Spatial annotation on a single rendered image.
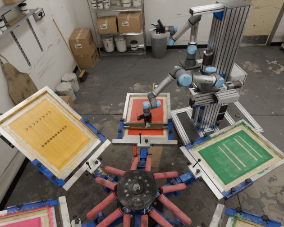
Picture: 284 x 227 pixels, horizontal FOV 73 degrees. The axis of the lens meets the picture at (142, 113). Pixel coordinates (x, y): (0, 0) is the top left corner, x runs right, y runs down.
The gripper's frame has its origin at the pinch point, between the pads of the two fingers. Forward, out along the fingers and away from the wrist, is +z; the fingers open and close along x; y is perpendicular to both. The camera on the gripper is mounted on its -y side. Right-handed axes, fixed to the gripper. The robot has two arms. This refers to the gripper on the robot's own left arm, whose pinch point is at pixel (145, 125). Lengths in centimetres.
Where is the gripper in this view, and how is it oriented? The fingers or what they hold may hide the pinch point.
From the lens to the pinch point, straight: 219.8
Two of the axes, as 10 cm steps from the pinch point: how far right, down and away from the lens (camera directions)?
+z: 0.7, 6.9, 7.2
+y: 10.0, 0.0, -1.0
